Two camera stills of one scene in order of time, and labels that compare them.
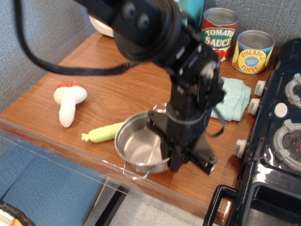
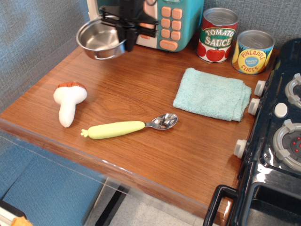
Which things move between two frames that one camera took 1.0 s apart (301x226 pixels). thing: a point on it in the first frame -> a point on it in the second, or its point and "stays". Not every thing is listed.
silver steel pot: x=138 y=144 -> x=98 y=38
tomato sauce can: x=218 y=28 stays
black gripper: x=180 y=131 -> x=130 y=14
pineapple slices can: x=253 y=52 stays
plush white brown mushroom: x=68 y=95 stays
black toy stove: x=268 y=190 stays
